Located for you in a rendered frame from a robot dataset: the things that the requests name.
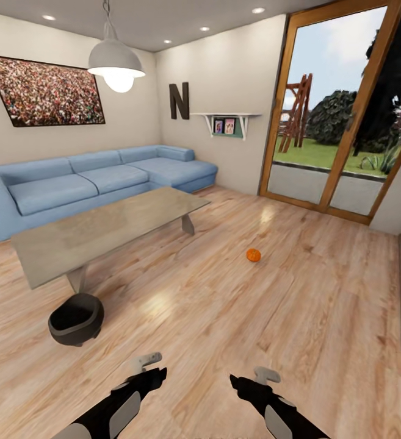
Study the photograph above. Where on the pumpkin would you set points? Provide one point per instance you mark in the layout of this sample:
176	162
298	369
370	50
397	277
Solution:
253	255

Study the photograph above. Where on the cauldron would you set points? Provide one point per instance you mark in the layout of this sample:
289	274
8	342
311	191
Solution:
77	320

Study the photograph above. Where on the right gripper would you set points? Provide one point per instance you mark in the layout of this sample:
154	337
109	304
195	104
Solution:
248	389

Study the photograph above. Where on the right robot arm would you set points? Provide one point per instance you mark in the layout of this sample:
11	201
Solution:
281	417

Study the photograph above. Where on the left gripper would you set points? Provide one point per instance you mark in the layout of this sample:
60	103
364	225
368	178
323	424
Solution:
151	379

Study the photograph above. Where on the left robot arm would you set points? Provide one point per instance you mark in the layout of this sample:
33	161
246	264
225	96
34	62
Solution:
109	417

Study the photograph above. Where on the room light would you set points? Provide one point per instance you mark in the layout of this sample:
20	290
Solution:
112	53

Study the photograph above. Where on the decorative sign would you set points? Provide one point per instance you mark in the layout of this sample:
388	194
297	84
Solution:
177	100

